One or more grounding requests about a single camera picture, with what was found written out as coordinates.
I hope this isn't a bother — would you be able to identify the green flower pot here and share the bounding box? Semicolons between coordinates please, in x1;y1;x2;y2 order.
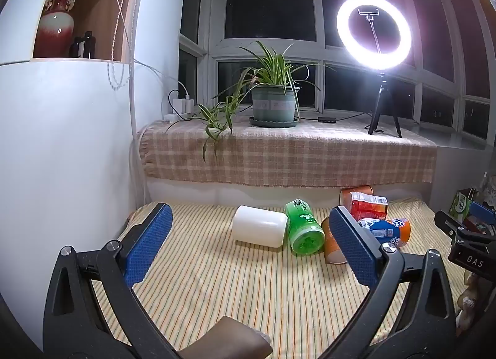
251;85;297;122

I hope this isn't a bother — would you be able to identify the phone clip holder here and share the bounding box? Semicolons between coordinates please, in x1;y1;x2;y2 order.
358;6;383;54

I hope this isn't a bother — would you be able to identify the plain orange cup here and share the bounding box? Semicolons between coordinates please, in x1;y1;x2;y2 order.
321;217;349;265

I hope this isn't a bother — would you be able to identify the dark green pot saucer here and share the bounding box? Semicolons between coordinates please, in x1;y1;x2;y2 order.
249;116;300;128

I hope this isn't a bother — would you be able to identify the white niche cabinet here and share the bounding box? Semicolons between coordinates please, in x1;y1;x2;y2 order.
0;0;183;349

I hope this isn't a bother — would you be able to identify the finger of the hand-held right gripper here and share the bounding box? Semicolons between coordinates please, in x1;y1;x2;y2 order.
469;201;496;234
434;210;472;246

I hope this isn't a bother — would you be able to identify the white plastic cup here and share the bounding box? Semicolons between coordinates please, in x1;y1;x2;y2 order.
232;205;288;248

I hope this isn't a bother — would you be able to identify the plaid cloth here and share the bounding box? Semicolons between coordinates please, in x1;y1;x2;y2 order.
139;115;438;189

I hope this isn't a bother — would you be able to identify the black tripod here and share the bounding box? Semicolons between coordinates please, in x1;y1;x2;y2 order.
366;70;404;138

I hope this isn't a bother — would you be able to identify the green paper bag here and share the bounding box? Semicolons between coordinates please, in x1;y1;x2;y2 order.
449;188;480;222

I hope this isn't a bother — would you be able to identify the striped bed sheet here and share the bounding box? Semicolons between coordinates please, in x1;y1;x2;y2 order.
91;196;469;359

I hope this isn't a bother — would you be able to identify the brown leather cushion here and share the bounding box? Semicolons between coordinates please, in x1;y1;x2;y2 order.
182;316;274;359

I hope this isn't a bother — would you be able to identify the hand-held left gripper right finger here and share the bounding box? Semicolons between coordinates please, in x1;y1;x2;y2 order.
318;205;458;359

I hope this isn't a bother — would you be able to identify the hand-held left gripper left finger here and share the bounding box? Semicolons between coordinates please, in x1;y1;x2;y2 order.
42;202;183;359

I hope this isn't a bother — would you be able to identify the beige plush toy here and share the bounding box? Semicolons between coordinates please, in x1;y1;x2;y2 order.
455;270;486;338

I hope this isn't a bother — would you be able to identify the spider plant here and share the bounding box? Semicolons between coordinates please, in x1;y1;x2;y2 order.
165;41;338;164

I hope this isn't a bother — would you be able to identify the white window frame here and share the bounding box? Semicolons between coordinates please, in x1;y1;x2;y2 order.
179;0;496;151

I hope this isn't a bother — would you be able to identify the red and white vase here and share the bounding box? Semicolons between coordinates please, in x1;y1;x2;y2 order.
34;0;84;58

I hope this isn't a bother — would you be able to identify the ring light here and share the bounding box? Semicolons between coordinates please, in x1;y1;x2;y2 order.
336;0;412;72

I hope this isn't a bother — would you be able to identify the twisted white cord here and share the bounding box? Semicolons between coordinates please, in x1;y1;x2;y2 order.
106;0;141;92

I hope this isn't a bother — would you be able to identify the white cable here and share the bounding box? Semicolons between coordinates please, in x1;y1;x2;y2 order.
96;0;190;101

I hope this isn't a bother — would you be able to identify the green plastic bottle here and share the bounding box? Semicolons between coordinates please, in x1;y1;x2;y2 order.
284;199;326;257

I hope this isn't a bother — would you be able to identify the orange cup with blue label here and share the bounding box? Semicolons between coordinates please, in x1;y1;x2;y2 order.
357;217;411;253

